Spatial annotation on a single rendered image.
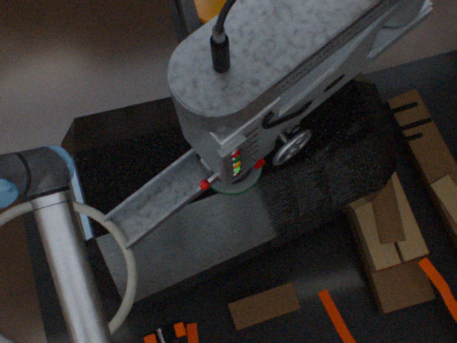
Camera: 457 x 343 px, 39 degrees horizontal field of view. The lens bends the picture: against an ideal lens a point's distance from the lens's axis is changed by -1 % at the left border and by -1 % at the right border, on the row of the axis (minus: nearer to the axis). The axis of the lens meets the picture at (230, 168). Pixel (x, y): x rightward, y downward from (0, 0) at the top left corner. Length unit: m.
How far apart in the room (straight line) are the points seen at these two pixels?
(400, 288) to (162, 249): 1.15
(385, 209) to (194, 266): 0.94
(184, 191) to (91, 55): 1.56
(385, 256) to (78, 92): 1.70
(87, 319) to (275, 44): 0.74
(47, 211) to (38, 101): 2.04
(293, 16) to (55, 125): 2.02
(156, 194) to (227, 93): 0.67
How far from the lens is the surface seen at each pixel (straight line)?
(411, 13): 2.04
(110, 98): 3.34
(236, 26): 1.54
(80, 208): 2.04
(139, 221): 2.04
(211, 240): 2.39
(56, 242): 1.42
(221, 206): 2.32
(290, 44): 1.52
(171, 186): 2.05
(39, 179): 1.41
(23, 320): 3.21
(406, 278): 3.01
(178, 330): 2.99
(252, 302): 2.91
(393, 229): 2.92
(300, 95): 1.81
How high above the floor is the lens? 3.04
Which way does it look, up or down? 74 degrees down
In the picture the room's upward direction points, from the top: 6 degrees counter-clockwise
